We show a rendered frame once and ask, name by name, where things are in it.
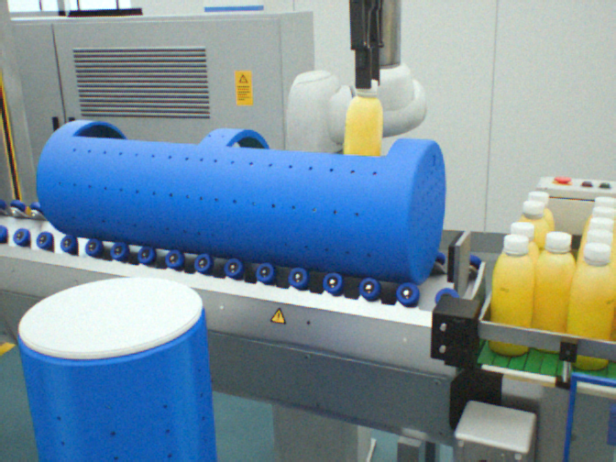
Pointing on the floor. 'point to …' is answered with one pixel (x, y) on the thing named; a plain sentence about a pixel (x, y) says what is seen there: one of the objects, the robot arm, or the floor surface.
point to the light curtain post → (14, 117)
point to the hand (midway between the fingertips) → (368, 69)
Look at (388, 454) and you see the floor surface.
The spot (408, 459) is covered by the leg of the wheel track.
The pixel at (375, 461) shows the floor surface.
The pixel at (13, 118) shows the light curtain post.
